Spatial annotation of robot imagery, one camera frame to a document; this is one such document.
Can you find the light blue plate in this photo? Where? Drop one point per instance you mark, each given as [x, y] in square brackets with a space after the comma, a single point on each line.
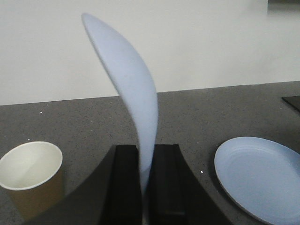
[262, 177]

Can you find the brown paper cup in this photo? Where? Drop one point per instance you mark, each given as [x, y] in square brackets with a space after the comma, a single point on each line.
[31, 174]

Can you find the white plastic spoon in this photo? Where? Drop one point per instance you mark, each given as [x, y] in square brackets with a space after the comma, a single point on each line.
[133, 82]

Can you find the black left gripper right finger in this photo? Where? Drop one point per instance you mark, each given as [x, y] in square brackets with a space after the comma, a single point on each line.
[175, 195]

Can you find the black induction cooktop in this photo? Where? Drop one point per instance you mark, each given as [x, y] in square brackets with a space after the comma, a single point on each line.
[293, 101]

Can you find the black range hood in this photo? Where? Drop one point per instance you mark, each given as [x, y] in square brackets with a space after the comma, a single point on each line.
[284, 5]

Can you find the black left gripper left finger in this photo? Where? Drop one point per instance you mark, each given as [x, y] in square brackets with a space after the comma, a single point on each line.
[111, 195]

